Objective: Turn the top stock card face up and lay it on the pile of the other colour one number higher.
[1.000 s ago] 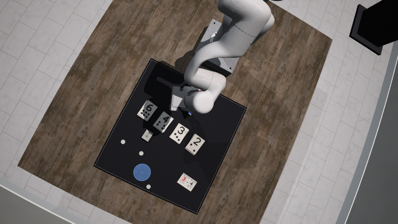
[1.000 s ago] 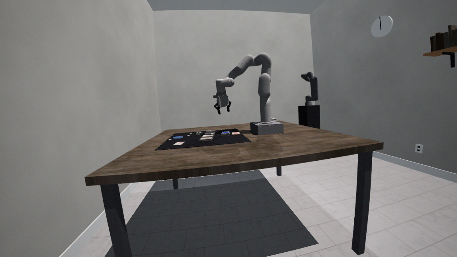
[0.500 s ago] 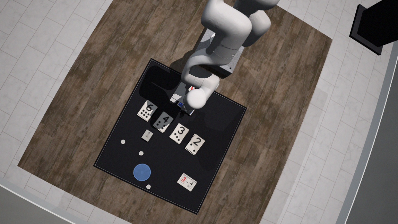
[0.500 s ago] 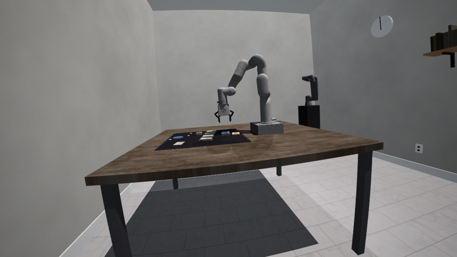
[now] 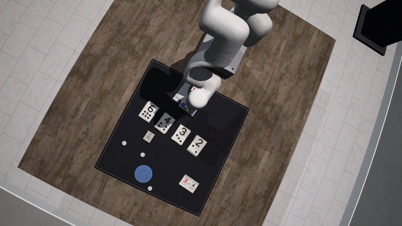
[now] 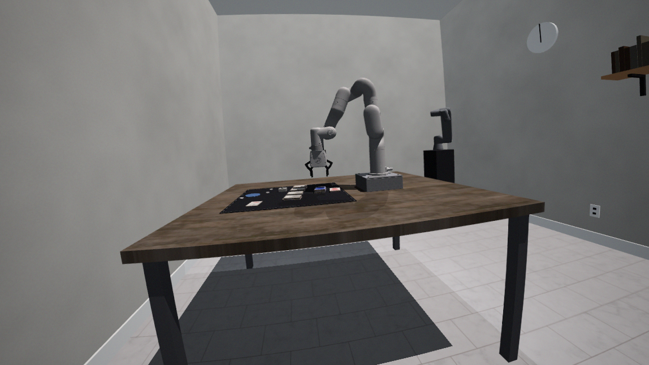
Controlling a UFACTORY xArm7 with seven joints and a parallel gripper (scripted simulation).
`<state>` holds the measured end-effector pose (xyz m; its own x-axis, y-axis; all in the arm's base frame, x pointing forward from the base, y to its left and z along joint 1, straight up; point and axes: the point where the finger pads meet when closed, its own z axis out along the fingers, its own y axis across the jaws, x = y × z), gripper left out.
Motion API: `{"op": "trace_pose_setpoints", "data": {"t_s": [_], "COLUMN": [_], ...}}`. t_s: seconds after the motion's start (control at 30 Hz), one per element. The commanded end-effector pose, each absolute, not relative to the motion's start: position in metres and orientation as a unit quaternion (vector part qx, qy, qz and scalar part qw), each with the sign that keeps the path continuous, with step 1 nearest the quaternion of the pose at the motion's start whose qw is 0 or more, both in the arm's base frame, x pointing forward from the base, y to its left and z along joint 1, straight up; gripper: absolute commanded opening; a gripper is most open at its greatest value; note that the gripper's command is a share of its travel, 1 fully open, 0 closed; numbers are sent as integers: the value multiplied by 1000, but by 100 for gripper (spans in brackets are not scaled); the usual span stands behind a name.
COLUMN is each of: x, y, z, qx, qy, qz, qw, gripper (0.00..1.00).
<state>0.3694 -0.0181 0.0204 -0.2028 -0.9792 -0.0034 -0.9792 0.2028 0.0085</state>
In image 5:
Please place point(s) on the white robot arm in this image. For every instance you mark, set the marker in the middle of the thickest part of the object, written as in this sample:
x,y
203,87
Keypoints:
x,y
245,24

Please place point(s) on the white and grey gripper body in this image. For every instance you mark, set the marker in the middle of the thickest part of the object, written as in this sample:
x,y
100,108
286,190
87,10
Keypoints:
x,y
190,112

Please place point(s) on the blue round disc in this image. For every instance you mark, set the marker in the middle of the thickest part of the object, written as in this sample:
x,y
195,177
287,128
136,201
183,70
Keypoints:
x,y
143,173

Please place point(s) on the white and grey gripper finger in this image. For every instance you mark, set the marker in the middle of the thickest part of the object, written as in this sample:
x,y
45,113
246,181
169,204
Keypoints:
x,y
183,114

